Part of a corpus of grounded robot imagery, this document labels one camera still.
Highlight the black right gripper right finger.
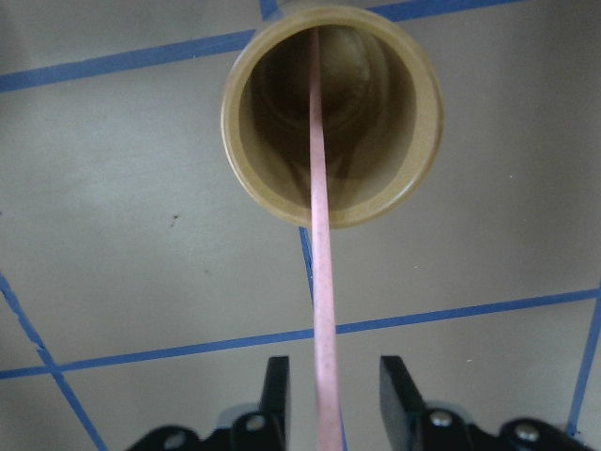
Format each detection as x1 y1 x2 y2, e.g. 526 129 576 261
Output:
379 355 425 450

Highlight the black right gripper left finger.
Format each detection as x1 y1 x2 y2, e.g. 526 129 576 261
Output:
259 356 290 450

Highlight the pink chopstick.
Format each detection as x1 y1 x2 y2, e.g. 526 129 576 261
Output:
309 28 344 450

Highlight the tan cylindrical cup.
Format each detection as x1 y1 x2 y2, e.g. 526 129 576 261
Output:
221 1 444 228

